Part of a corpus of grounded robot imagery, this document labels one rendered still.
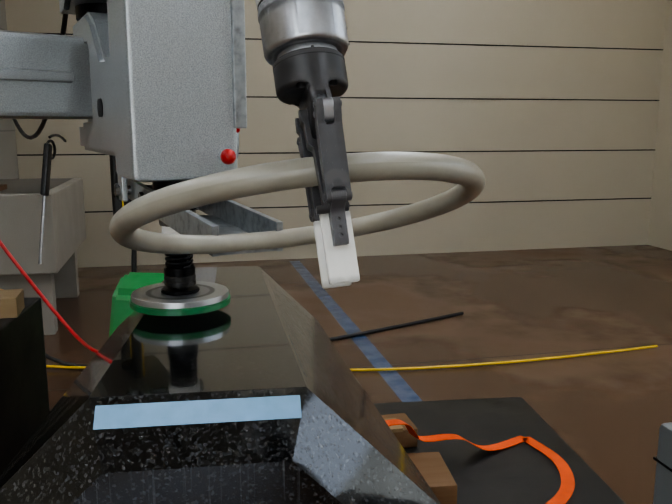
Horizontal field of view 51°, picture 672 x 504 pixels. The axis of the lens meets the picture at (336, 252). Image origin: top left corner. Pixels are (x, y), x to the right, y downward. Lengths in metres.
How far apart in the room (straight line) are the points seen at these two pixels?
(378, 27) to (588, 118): 2.34
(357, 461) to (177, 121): 0.75
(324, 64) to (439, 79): 6.16
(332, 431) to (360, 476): 0.08
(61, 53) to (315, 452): 1.34
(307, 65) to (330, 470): 0.66
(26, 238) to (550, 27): 5.18
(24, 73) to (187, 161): 0.68
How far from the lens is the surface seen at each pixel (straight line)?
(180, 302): 1.50
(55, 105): 2.04
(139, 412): 1.13
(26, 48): 2.03
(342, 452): 1.15
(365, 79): 6.64
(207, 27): 1.49
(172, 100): 1.46
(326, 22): 0.72
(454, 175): 0.79
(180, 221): 1.30
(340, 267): 0.67
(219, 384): 1.16
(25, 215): 4.30
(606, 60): 7.67
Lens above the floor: 1.24
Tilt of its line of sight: 10 degrees down
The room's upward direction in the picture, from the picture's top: straight up
